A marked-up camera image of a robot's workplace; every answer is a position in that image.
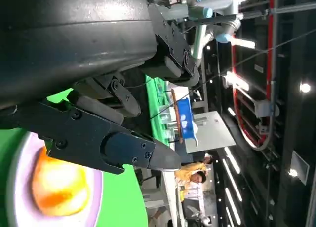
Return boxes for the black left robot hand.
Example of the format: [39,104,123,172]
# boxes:
[0,0,200,175]

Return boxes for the green covered workbench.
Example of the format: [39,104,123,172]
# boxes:
[145,75,173,147]

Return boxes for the wooden board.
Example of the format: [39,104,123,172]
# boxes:
[171,90,184,144]

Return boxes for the blue plastic crate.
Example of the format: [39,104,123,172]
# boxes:
[176,98,196,140]

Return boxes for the lilac plate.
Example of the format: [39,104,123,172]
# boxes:
[4,130,103,227]

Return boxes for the green table cloth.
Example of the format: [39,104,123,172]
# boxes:
[0,87,149,227]

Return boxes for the grey panel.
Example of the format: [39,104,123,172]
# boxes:
[185,111,237,154]

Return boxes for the white table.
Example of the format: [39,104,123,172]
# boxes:
[161,171,186,227]

